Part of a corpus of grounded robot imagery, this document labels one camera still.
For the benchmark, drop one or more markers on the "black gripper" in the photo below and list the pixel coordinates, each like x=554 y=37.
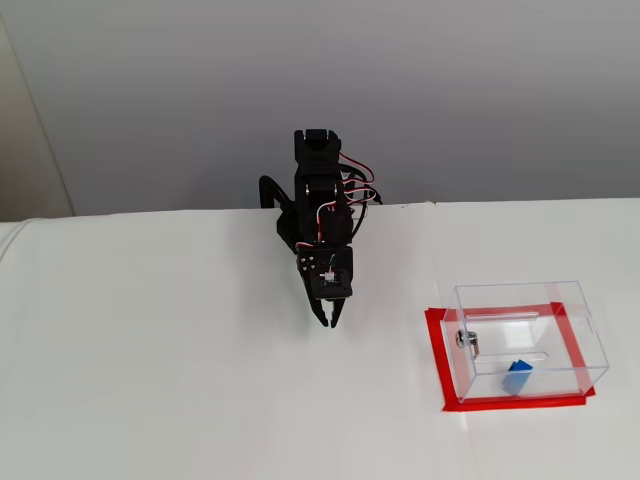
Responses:
x=311 y=281

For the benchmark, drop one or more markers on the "blue lego brick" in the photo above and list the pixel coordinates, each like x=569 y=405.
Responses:
x=515 y=382

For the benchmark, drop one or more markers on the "transparent plastic box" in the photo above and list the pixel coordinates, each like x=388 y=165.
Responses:
x=525 y=325

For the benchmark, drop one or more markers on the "red tape strip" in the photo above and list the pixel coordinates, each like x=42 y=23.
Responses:
x=540 y=401
x=436 y=350
x=500 y=309
x=570 y=340

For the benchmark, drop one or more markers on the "silver metal cam lock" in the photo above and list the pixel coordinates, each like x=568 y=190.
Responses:
x=465 y=339

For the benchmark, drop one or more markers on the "black wrist camera board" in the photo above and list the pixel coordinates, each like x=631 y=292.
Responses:
x=340 y=285

